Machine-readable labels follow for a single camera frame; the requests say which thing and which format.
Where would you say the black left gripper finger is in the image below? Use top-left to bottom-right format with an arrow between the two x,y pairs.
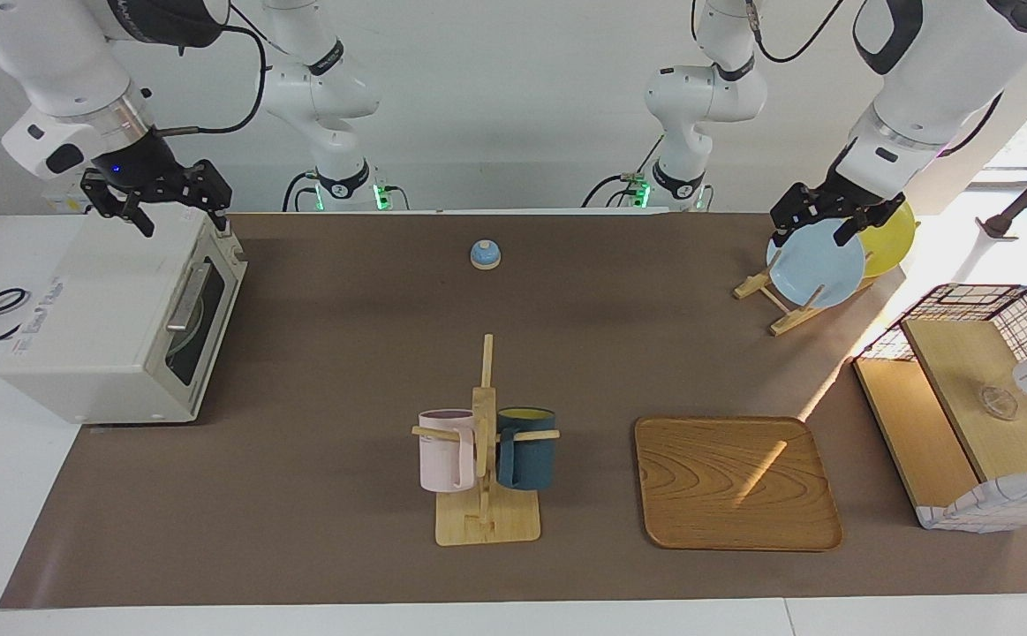
834,199 -> 906,246
771,183 -> 819,248

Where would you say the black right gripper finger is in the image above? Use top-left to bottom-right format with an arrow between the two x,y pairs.
80,170 -> 156,238
182,160 -> 233,232

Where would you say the light green plate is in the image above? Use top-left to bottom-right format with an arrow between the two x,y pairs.
166,296 -> 207,359

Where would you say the oven door with handle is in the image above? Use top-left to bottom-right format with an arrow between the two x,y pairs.
155,237 -> 247,420

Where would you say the white toaster oven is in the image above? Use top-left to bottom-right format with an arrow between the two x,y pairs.
0,196 -> 249,425

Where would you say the yellow plate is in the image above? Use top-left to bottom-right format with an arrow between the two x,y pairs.
859,201 -> 918,279

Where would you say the light blue plate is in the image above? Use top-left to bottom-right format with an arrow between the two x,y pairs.
766,219 -> 867,309

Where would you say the wooden plate rack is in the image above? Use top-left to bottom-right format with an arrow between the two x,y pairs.
734,269 -> 876,337

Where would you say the small clear glass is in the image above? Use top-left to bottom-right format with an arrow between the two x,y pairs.
977,384 -> 1019,420

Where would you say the wooden serving tray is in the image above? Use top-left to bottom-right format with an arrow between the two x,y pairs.
634,416 -> 843,552

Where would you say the white checkered cloth liner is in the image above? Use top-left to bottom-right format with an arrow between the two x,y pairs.
915,466 -> 1027,533

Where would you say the brown table mat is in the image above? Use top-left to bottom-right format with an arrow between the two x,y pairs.
0,212 -> 1027,610

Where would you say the pink mug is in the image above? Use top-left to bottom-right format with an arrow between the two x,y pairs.
418,409 -> 477,494

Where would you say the dark blue mug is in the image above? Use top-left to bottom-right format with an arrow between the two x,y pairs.
495,407 -> 557,492

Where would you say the wooden mug rack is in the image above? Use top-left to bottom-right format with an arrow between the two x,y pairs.
412,334 -> 561,547

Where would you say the black base cable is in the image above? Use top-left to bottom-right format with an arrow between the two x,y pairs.
282,170 -> 320,213
582,137 -> 666,209

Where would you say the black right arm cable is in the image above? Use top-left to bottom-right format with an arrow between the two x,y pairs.
160,22 -> 268,135

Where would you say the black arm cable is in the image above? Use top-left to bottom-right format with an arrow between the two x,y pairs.
160,22 -> 268,135
743,0 -> 1000,170

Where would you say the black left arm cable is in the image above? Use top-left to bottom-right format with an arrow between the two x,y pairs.
743,0 -> 1000,170

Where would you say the wire basket with wooden shelves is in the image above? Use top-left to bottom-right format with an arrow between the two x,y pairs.
852,284 -> 1027,533

